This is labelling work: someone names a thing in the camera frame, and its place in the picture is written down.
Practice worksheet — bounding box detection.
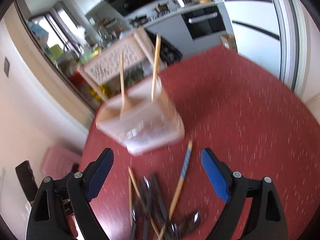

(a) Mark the small dark spoon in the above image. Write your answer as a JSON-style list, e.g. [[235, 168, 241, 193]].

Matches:
[[178, 210, 201, 237]]

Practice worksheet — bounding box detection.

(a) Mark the pink flower-pattern basket cart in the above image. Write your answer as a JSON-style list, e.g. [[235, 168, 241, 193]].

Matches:
[[80, 28, 155, 101]]

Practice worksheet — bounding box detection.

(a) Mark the pink utensil holder caddy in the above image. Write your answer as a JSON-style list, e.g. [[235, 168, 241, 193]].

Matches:
[[95, 77, 185, 155]]

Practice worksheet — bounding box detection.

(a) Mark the long wooden chopstick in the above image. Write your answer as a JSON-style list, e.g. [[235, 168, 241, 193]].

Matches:
[[128, 167, 159, 237]]

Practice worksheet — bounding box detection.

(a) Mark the pink plastic stool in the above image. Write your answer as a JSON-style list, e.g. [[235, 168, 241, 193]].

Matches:
[[40, 145, 81, 180]]

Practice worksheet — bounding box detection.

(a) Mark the white refrigerator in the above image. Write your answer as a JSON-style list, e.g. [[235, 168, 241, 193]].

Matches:
[[224, 0, 281, 78]]

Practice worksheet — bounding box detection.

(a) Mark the blue patterned wooden chopstick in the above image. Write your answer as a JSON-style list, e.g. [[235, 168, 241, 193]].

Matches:
[[157, 140, 193, 240]]

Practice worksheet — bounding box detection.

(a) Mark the black built-in oven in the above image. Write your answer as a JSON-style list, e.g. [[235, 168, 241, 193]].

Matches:
[[181, 6, 226, 40]]

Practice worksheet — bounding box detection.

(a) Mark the cardboard box on floor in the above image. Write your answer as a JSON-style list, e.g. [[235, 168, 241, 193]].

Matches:
[[220, 34, 238, 53]]

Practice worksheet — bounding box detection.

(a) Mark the dark translucent spoon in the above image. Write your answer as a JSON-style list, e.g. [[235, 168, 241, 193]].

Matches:
[[129, 177, 153, 239]]

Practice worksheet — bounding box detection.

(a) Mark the plain wooden chopstick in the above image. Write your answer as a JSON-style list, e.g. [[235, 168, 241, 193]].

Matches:
[[151, 34, 161, 101]]

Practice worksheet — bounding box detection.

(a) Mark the short wooden chopstick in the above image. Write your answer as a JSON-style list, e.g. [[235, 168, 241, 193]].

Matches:
[[129, 175, 133, 226]]

